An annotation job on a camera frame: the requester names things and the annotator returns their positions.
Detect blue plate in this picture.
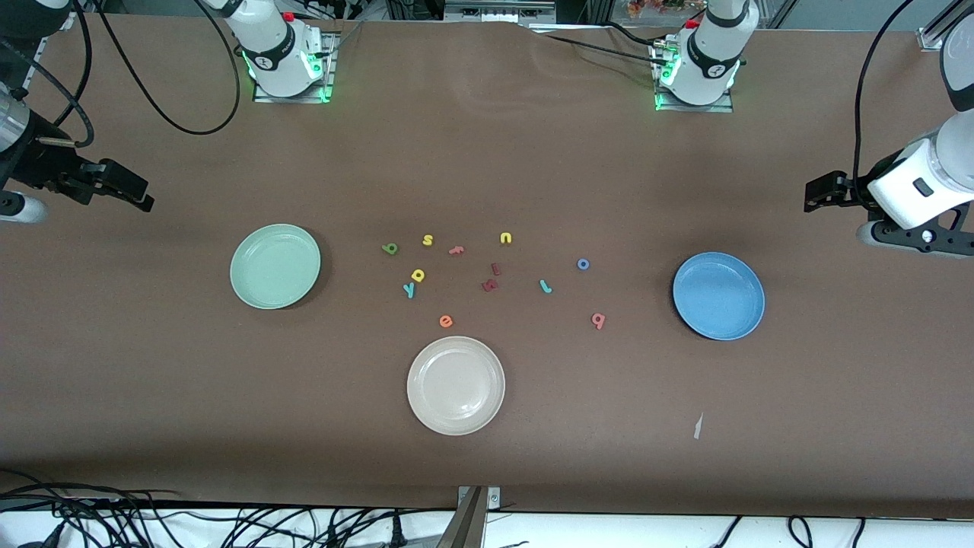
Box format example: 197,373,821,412
672,252,766,341

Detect light green plate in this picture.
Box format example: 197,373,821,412
230,223,322,311

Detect orange artificial flowers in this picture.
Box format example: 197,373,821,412
628,0,705,20

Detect brown table cover sheet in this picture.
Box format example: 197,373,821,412
0,14,974,520

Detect beige plate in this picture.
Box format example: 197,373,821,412
406,336,506,436

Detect grey metal device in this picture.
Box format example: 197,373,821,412
444,0,556,24

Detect small metal mounting plate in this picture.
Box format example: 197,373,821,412
457,487,501,512

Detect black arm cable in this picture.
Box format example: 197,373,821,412
0,0,240,149
852,0,914,206

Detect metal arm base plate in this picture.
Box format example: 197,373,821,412
651,37,735,113
253,30,339,104

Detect aluminium frame corner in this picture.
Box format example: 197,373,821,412
917,0,974,53

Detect thin black table cable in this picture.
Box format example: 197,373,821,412
605,21,659,46
533,30,663,65

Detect tangled black cables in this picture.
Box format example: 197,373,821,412
0,468,457,548

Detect grey metal post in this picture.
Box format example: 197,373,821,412
435,487,488,548

